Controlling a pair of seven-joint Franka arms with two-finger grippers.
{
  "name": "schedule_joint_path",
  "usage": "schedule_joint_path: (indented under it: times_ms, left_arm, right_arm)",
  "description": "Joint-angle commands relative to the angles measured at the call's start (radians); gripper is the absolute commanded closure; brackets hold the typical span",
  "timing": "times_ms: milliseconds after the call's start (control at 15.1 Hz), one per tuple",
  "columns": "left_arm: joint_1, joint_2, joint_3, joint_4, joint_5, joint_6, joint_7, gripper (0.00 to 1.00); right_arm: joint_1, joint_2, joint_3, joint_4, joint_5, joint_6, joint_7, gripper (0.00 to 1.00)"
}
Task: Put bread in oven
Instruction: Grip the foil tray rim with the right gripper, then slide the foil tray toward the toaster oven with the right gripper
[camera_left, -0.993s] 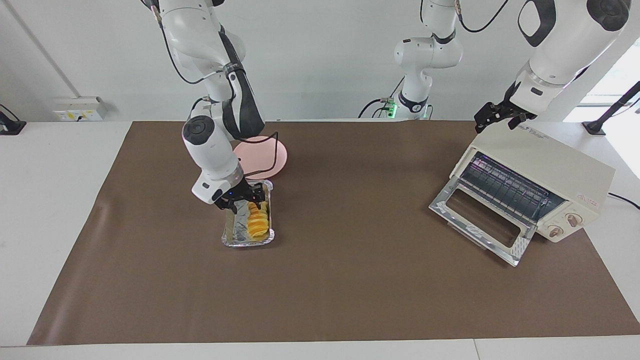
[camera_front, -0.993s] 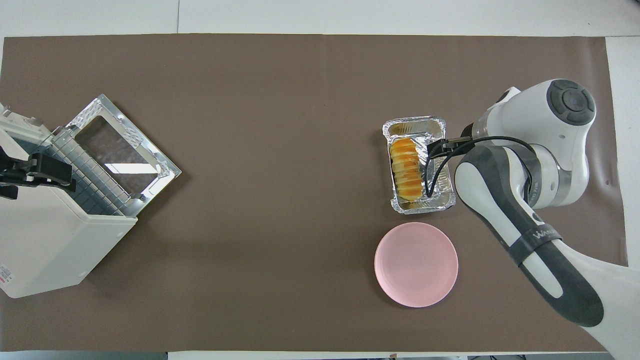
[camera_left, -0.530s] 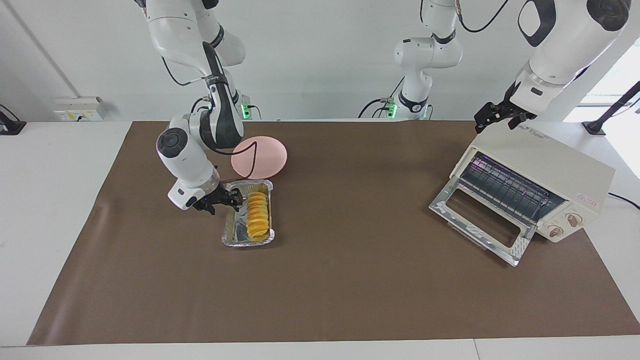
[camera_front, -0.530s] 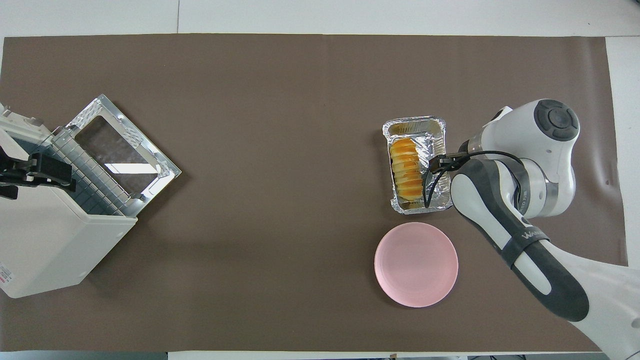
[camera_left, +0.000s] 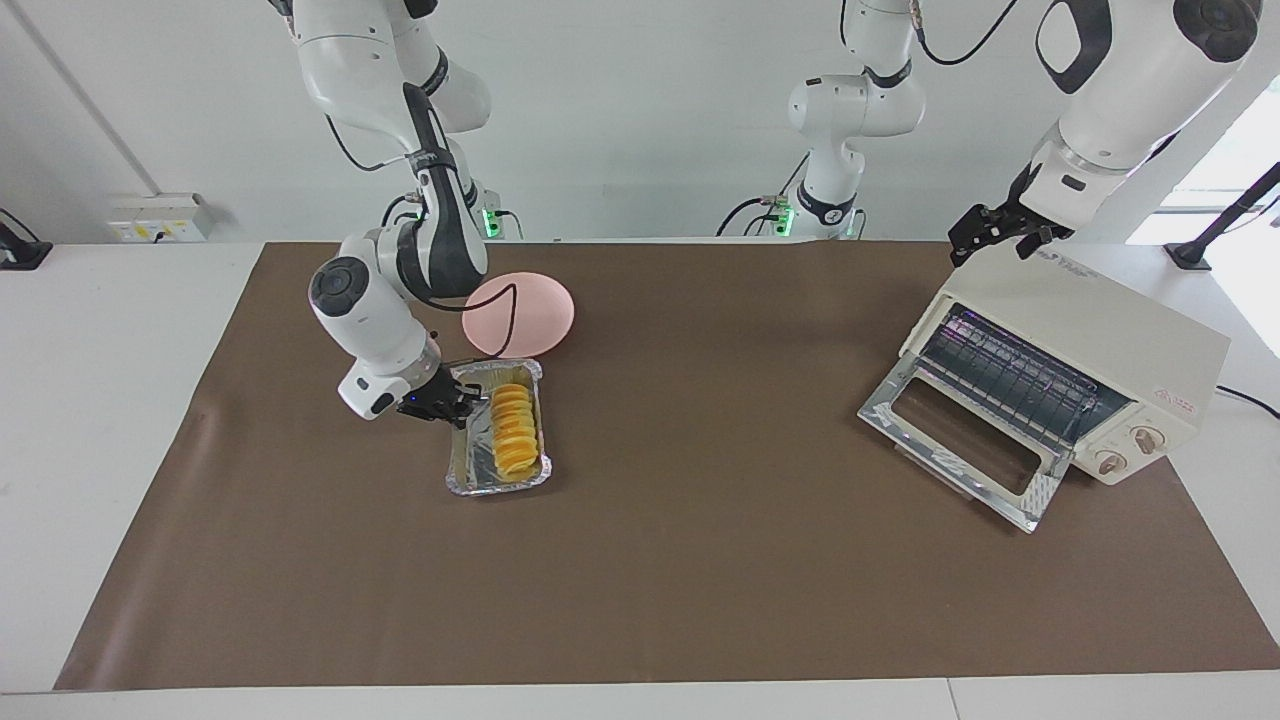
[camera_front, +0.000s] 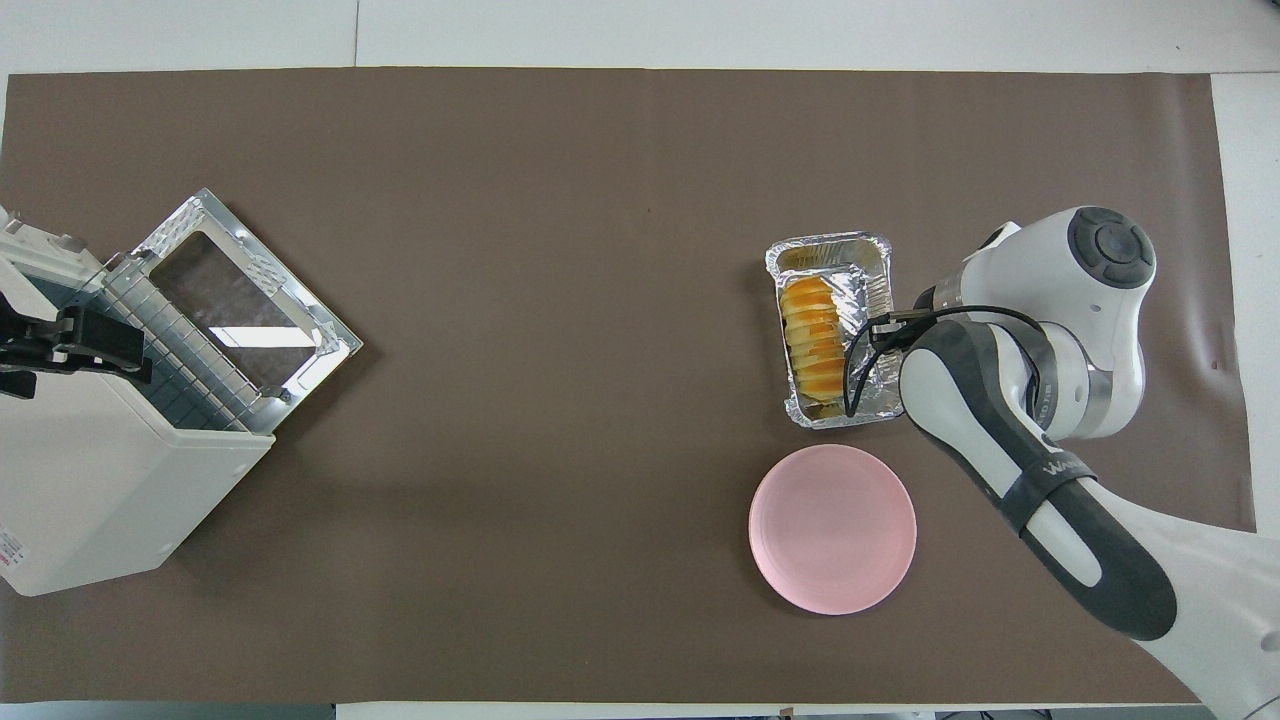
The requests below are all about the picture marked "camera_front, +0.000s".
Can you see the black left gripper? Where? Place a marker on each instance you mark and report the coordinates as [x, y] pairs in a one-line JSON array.
[[30, 345]]

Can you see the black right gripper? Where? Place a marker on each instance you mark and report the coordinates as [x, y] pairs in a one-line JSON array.
[[926, 298]]

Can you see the aluminium foil tray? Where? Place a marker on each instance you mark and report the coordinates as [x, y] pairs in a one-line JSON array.
[[870, 280]]

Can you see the sliced golden bread loaf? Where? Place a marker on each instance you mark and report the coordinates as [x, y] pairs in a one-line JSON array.
[[812, 340]]

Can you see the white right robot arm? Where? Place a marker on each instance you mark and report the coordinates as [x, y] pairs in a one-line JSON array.
[[1100, 330]]

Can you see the cream toaster oven body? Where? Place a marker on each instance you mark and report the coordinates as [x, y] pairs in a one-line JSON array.
[[100, 480]]

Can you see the silver glass oven door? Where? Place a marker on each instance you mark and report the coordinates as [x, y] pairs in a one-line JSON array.
[[335, 345]]

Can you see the pink round plate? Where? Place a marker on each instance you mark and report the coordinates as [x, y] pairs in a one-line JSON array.
[[832, 530]]

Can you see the brown table mat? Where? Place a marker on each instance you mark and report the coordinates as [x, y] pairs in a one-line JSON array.
[[600, 300]]

